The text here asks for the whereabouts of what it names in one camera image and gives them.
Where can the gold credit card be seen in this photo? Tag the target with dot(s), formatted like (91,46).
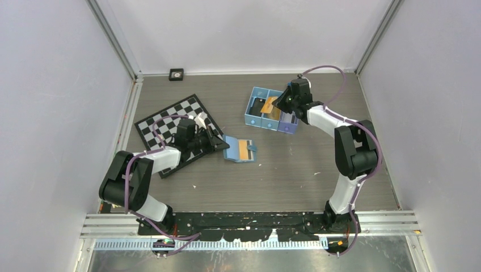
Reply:
(268,106)
(245,150)

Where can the small black square device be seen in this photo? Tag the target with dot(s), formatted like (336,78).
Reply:
(176,74)

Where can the light blue card holder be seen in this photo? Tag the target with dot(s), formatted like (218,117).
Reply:
(232,153)

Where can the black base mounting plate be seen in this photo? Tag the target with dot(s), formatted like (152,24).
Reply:
(249,226)

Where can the black card in tray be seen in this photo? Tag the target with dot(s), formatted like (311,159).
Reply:
(256,107)

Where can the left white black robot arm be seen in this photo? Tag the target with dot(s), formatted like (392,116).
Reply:
(128,178)

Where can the blue three-compartment organizer tray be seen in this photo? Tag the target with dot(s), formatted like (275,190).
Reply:
(288,123)

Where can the black white chessboard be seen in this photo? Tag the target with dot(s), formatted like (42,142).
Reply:
(158,129)

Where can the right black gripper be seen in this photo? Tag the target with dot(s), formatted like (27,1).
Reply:
(280,102)

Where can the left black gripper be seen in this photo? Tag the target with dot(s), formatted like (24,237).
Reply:
(214,143)

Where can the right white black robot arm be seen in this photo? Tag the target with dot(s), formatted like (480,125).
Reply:
(356,148)

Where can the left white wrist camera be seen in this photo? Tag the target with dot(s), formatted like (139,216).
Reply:
(199,119)

